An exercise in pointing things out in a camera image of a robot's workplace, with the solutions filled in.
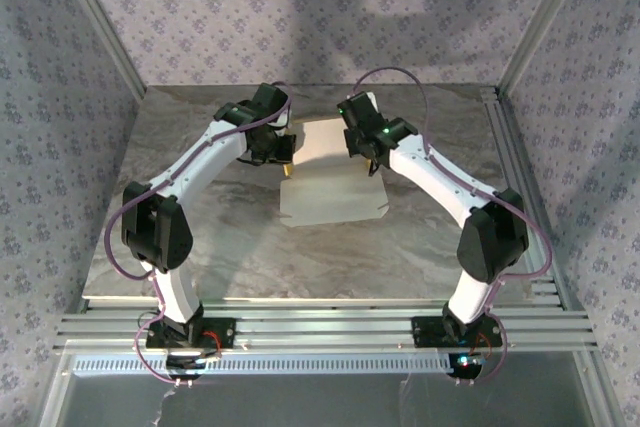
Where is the yellow and white paper box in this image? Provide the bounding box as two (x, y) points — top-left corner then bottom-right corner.
(278, 116), (390, 227)

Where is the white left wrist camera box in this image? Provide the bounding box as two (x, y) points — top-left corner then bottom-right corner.
(274, 109), (294, 137)

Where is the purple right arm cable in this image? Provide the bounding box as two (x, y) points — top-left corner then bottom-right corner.
(353, 67), (553, 388)

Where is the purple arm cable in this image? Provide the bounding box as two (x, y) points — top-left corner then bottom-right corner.
(353, 67), (553, 388)
(106, 80), (294, 388)

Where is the aluminium side rail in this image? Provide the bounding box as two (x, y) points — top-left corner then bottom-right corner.
(479, 86), (569, 308)

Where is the aluminium mounting rail beam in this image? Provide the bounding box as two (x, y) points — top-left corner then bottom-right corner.
(55, 294), (599, 353)

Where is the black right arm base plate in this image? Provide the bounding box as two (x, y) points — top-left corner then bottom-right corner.
(412, 316), (504, 350)

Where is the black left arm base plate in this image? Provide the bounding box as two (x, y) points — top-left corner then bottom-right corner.
(145, 317), (237, 351)

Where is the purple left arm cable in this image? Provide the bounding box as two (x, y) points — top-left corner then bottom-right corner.
(106, 80), (294, 388)

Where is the white slotted cable duct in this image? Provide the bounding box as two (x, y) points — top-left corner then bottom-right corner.
(72, 352), (454, 376)

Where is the aluminium frame post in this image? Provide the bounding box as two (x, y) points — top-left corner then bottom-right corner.
(49, 0), (149, 98)
(497, 0), (599, 96)

